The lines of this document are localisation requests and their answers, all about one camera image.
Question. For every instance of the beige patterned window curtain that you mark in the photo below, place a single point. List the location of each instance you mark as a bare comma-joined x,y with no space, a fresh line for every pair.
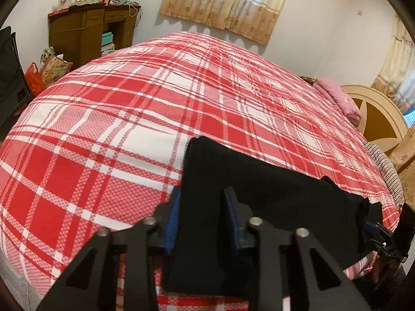
253,19

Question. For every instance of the cream wooden headboard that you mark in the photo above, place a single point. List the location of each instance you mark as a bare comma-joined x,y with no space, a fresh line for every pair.
381,121

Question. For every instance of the red white plaid bedspread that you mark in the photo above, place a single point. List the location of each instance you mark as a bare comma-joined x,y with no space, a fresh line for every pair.
104,145

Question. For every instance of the striped pillow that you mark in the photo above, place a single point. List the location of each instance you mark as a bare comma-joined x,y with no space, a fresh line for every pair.
387,171

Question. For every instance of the teal box in desk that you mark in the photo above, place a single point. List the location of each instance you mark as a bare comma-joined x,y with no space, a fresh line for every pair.
106,38

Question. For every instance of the beige side curtain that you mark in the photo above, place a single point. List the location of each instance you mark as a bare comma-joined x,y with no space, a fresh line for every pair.
396,81

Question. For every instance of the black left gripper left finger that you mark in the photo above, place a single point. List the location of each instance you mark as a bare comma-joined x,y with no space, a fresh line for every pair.
90,281

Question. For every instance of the pink folded blanket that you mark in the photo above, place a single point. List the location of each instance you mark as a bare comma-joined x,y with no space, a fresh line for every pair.
337,96

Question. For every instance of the red plastic bag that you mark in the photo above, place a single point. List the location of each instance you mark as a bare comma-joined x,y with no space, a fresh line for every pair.
34,80

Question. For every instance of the black chair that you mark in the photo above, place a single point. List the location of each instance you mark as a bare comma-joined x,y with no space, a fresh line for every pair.
14,89

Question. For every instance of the floral gift bag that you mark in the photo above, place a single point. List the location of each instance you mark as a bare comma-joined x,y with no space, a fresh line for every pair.
53,66

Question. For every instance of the dark brown wooden desk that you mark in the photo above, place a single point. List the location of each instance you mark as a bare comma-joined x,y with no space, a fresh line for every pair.
77,32

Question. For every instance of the black pants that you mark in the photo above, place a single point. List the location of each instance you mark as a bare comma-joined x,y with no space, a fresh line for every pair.
204,259

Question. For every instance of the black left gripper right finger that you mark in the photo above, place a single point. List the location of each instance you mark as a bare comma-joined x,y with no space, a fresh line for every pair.
294,259

